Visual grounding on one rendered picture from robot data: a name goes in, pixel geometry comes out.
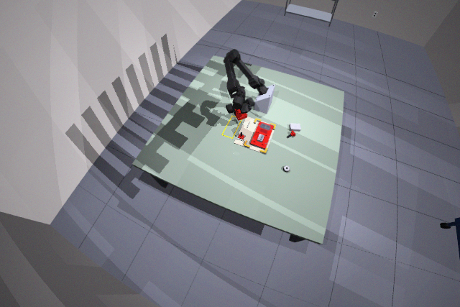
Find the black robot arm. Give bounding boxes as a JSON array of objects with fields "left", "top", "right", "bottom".
[{"left": 223, "top": 49, "right": 269, "bottom": 114}]

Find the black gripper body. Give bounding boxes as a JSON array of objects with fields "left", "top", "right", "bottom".
[{"left": 226, "top": 98, "right": 255, "bottom": 113}]

